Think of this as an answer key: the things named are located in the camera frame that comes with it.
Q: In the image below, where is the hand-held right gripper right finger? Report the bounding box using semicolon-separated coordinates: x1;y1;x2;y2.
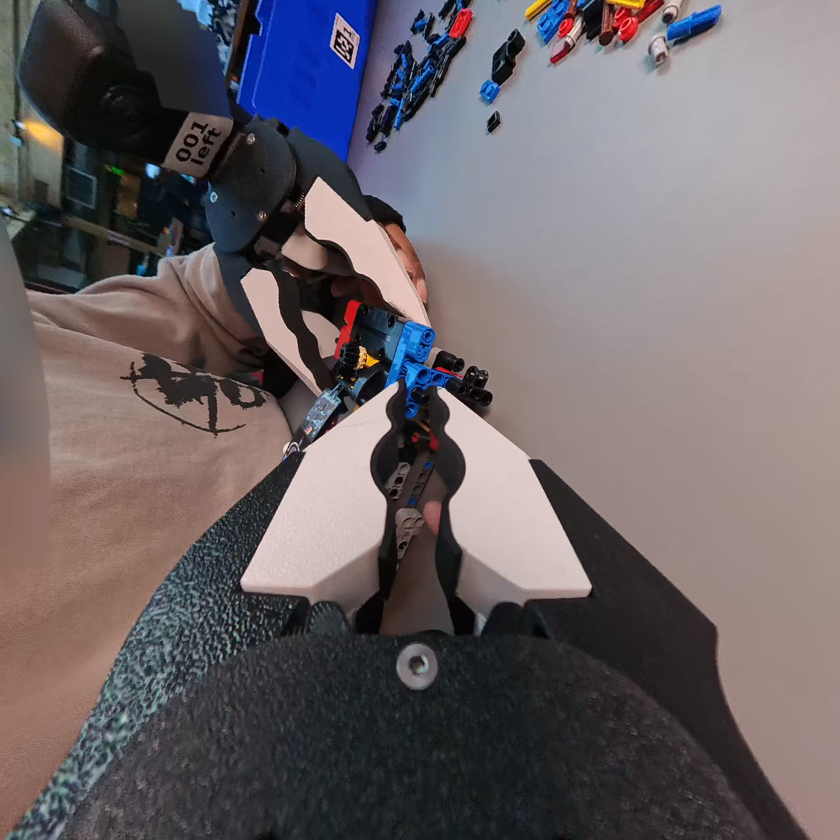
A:
423;387;595;634

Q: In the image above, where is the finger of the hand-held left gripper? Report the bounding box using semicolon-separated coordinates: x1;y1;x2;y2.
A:
281;176;433;327
240;268;343;396

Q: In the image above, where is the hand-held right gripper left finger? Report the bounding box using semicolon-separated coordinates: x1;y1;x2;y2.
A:
239;377;413;621

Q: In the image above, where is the lego car model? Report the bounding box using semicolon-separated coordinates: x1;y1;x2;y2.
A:
282;298;460;572

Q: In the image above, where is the pile of mixed lego pieces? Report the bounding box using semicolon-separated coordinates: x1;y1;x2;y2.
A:
479;0;724;135

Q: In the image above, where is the person's left hand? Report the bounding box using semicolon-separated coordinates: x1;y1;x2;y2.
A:
384;222;429;309

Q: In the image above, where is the pile of black blue pins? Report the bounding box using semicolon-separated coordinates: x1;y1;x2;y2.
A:
364;0;475;156

